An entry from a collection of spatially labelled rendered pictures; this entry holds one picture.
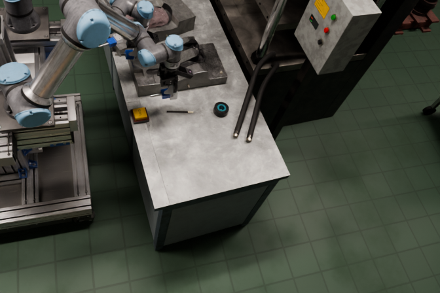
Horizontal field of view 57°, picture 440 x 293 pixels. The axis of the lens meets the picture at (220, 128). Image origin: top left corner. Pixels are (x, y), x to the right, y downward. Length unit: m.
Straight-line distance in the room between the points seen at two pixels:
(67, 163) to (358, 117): 2.33
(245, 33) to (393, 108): 1.74
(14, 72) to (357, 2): 1.45
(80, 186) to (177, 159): 0.78
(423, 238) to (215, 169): 1.85
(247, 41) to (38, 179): 1.52
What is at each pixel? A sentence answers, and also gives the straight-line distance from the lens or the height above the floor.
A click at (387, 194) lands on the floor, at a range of 3.33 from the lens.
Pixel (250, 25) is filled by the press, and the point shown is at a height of 0.78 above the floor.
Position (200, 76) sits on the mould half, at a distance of 2.17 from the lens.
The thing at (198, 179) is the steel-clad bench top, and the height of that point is 0.80.
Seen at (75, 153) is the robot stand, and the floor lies 0.21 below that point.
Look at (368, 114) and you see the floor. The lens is 3.68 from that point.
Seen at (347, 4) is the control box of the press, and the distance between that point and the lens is 1.94.
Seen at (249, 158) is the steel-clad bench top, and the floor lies 0.80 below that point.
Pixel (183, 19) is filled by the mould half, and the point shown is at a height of 0.91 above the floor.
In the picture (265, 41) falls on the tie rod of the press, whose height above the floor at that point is 0.97.
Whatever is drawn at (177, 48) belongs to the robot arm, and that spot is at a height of 1.29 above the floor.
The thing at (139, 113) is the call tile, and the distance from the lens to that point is 2.06.
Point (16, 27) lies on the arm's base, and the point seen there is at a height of 1.07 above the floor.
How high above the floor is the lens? 2.53
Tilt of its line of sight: 55 degrees down
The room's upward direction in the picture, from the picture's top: 19 degrees clockwise
